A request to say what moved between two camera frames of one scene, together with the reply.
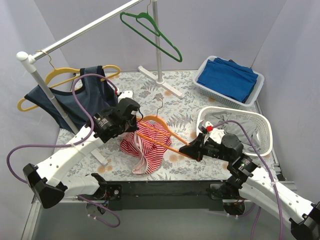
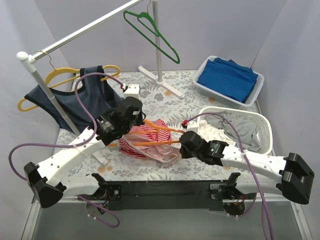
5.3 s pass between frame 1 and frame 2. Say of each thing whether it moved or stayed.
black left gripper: stayed
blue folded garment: stayed
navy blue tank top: stayed
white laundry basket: stayed
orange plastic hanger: moved
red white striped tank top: moved
